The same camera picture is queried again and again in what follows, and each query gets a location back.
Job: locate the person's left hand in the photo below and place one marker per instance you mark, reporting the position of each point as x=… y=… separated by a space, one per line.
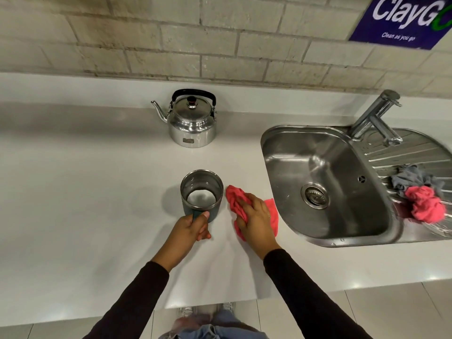
x=187 y=233

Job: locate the person's right hand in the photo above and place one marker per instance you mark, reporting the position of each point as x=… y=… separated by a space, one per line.
x=259 y=225

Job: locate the person's left thumb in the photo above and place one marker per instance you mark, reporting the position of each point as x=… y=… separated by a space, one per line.
x=202 y=217

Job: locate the person's right thumb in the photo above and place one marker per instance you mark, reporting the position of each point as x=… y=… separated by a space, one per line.
x=240 y=227

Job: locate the green steel-lined mug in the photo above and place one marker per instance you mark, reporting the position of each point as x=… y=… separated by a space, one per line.
x=186 y=207

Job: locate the red cleaning cloth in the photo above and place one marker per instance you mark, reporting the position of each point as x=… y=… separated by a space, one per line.
x=233 y=198

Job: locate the person's left forearm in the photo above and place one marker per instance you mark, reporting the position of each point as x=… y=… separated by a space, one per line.
x=141 y=296

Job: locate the person's right forearm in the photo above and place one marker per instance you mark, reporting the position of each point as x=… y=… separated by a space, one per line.
x=307 y=296

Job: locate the person's right white shoe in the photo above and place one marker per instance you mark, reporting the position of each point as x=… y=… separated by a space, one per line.
x=228 y=307

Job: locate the person's white shoe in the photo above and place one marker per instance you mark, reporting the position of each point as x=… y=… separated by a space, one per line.
x=228 y=307
x=185 y=311

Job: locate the steel sink drain strainer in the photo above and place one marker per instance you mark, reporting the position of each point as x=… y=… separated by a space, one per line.
x=315 y=196

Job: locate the person's left white shoe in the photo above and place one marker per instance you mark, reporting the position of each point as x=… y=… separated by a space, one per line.
x=185 y=311

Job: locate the person's blue jeans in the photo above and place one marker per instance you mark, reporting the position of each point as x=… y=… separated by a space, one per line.
x=219 y=326

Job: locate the stainless steel sink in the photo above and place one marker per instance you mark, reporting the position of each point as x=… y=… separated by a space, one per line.
x=328 y=162

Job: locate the chrome faucet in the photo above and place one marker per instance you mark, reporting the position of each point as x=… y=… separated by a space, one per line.
x=370 y=114

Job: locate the crumpled grey cloth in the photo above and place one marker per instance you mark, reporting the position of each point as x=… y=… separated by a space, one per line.
x=411 y=176

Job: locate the crumpled red cloth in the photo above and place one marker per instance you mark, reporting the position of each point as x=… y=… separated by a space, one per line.
x=425 y=206

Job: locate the blue wall sign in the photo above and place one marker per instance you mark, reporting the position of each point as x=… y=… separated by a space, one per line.
x=399 y=21

